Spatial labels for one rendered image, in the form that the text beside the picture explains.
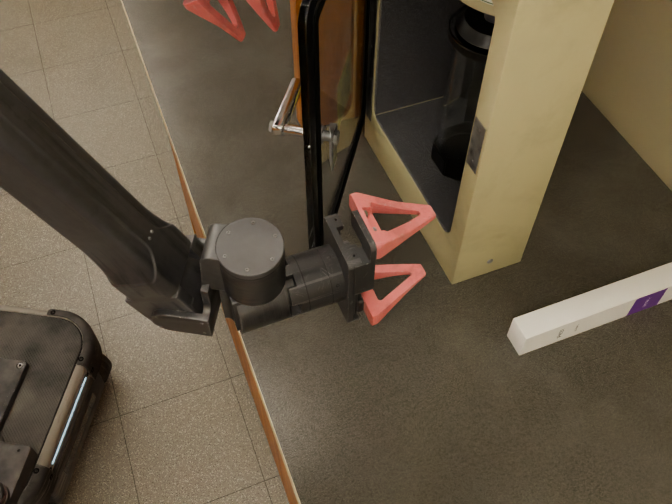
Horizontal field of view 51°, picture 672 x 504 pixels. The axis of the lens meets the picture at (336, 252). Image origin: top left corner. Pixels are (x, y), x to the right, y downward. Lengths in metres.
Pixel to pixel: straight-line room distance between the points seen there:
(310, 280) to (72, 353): 1.25
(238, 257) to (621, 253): 0.67
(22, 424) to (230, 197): 0.89
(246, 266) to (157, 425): 1.41
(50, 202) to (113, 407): 1.49
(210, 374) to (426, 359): 1.14
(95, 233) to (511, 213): 0.54
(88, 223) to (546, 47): 0.46
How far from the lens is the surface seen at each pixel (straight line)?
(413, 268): 0.75
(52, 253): 2.36
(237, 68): 1.33
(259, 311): 0.65
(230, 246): 0.59
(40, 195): 0.56
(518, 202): 0.92
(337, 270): 0.66
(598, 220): 1.13
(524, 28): 0.71
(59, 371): 1.83
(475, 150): 0.82
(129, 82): 2.86
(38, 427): 1.78
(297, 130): 0.81
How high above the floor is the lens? 1.76
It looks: 54 degrees down
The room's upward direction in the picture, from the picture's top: straight up
